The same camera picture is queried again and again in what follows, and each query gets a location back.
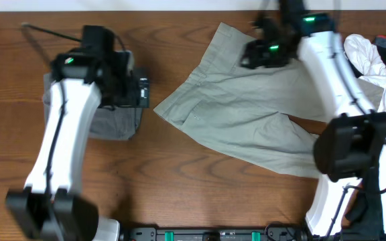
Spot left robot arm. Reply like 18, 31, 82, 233
5, 25, 150, 240

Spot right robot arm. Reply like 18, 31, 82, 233
239, 1, 386, 240

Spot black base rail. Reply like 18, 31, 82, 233
119, 224, 309, 241

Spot light khaki green pants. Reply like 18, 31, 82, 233
153, 22, 385, 179

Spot folded dark grey shorts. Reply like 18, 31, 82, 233
43, 74, 142, 143

